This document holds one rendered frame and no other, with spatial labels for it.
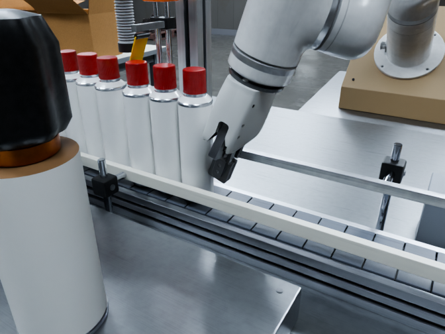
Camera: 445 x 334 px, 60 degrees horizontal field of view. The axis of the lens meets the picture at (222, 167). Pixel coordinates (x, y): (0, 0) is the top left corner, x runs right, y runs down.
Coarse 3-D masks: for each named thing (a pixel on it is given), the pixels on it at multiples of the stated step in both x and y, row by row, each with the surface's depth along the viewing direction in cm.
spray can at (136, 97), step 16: (128, 64) 57; (144, 64) 58; (128, 80) 58; (144, 80) 59; (128, 96) 58; (144, 96) 58; (128, 112) 60; (144, 112) 59; (128, 128) 61; (144, 128) 61; (128, 144) 63; (144, 144) 62; (144, 160) 63
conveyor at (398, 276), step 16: (144, 192) 64; (224, 192) 64; (192, 208) 59; (208, 208) 59; (272, 208) 59; (288, 208) 59; (240, 224) 56; (256, 224) 56; (320, 224) 56; (336, 224) 56; (288, 240) 52; (304, 240) 52; (368, 240) 52; (384, 240) 52; (336, 256) 49; (352, 256) 49; (432, 256) 49; (384, 272) 46; (400, 272) 46; (432, 288) 44
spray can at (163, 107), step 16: (160, 64) 56; (160, 80) 56; (160, 96) 56; (176, 96) 57; (160, 112) 57; (176, 112) 57; (160, 128) 58; (176, 128) 58; (160, 144) 59; (176, 144) 59; (160, 160) 60; (176, 160) 61; (176, 176) 62; (160, 192) 63
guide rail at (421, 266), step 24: (96, 168) 68; (120, 168) 64; (168, 192) 60; (192, 192) 57; (240, 216) 54; (264, 216) 52; (288, 216) 51; (312, 240) 49; (336, 240) 47; (360, 240) 46; (384, 264) 45; (408, 264) 44; (432, 264) 42
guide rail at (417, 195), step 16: (256, 160) 58; (272, 160) 57; (288, 160) 56; (320, 176) 54; (336, 176) 52; (352, 176) 51; (384, 192) 50; (400, 192) 49; (416, 192) 48; (432, 192) 47
